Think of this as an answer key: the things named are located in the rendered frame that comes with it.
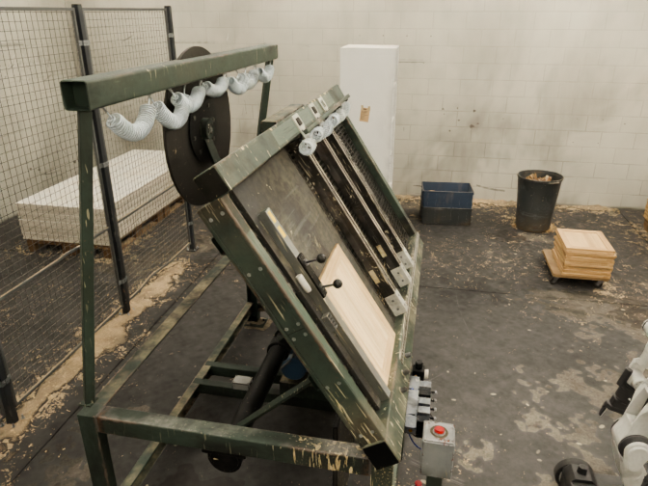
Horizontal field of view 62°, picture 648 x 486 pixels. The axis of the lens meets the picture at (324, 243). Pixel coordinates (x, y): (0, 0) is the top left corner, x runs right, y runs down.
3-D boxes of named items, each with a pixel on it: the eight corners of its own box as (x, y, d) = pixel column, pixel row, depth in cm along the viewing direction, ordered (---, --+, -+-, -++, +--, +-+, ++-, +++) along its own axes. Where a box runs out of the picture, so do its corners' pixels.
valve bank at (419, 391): (433, 466, 239) (438, 422, 229) (400, 461, 241) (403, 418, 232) (436, 393, 284) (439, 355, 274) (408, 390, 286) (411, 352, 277)
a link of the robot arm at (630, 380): (634, 388, 267) (646, 370, 262) (641, 402, 257) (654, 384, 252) (611, 380, 267) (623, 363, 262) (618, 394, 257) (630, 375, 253)
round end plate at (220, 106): (184, 229, 259) (165, 51, 228) (173, 228, 260) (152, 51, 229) (241, 181, 331) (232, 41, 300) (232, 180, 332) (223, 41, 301)
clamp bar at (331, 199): (394, 318, 293) (435, 301, 284) (274, 127, 265) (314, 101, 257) (396, 309, 302) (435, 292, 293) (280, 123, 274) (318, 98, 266)
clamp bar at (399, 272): (400, 288, 324) (436, 272, 315) (292, 115, 297) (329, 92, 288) (401, 282, 333) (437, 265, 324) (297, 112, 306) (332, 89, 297)
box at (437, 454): (450, 481, 208) (455, 445, 201) (418, 476, 210) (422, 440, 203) (450, 458, 219) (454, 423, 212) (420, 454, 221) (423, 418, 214)
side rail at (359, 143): (402, 240, 402) (415, 233, 398) (323, 110, 376) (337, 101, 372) (402, 236, 409) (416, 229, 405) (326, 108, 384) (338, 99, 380)
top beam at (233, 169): (208, 204, 183) (230, 191, 179) (191, 179, 181) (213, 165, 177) (333, 103, 382) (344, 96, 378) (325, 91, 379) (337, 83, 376)
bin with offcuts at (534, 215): (558, 236, 631) (568, 182, 606) (512, 232, 640) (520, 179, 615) (550, 221, 678) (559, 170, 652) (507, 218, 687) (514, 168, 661)
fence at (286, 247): (381, 401, 231) (389, 398, 230) (256, 216, 209) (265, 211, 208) (382, 393, 236) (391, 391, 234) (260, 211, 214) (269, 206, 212)
